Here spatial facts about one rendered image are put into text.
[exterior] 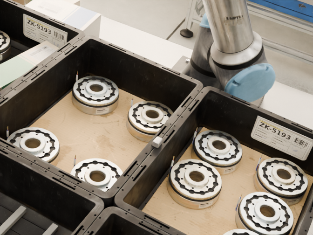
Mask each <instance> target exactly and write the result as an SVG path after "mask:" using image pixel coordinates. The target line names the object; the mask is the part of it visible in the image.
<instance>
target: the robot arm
mask: <svg viewBox="0 0 313 235"><path fill-rule="evenodd" d="M202 1H203V5H204V8H205V12H206V13H205V14H204V15H203V18H202V21H201V23H200V24H199V25H200V27H199V30H198V34H197V38H196V41H195V44H194V48H193V51H192V54H191V59H190V61H189V63H188V64H187V65H186V67H185V68H184V69H183V71H182V72H181V73H182V74H184V75H187V76H189V77H192V78H194V79H196V80H198V81H200V82H201V83H202V84H203V86H204V87H207V86H211V87H214V88H217V89H219V90H222V91H224V92H226V93H229V94H231V95H233V96H236V97H238V98H240V99H243V100H245V101H247V102H253V101H256V100H258V99H260V98H261V97H263V96H264V95H265V94H266V93H267V92H268V90H270V89H271V88H272V86H273V85H274V82H275V78H276V75H275V71H274V70H273V66H272V65H270V64H269V63H268V61H267V59H266V56H265V51H264V47H263V42H262V39H261V37H260V35H259V34H257V33H256V32H254V31H253V30H252V25H251V20H250V16H249V12H248V7H247V3H246V0H202Z"/></svg>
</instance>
